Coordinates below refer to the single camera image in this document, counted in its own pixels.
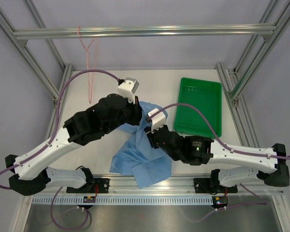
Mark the pink wire hanger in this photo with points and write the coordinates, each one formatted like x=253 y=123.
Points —
x=90 y=77

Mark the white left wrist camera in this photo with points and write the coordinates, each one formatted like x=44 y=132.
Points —
x=127 y=88

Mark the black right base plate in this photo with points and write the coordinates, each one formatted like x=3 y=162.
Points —
x=202 y=185

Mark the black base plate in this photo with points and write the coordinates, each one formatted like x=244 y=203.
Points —
x=99 y=185
x=202 y=185

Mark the white slotted cable duct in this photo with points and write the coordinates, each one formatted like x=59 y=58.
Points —
x=122 y=200

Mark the green plastic tray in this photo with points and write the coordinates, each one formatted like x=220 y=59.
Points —
x=206 y=96

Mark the aluminium right frame post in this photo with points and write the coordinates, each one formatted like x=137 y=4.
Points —
x=255 y=53

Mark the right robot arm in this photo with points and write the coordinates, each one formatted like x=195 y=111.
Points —
x=251 y=164

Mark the aluminium front rail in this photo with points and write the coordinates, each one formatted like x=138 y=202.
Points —
x=176 y=185

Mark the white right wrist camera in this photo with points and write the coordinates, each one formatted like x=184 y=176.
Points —
x=157 y=121

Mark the aluminium top crossbar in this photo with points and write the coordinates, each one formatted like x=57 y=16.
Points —
x=150 y=31

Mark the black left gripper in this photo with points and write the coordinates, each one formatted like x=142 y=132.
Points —
x=137 y=110

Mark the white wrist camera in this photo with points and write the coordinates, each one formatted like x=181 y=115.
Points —
x=157 y=121
x=127 y=88

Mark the blue shirt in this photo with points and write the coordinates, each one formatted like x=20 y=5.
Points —
x=136 y=157

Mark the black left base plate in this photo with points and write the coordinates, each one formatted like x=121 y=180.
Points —
x=99 y=185

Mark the aluminium frame post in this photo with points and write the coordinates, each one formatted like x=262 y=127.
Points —
x=30 y=75
x=255 y=53

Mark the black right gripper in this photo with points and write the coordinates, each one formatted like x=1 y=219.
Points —
x=148 y=130

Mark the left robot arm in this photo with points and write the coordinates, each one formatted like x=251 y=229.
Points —
x=32 y=171

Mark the aluminium left frame post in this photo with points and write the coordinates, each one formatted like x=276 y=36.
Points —
x=30 y=75

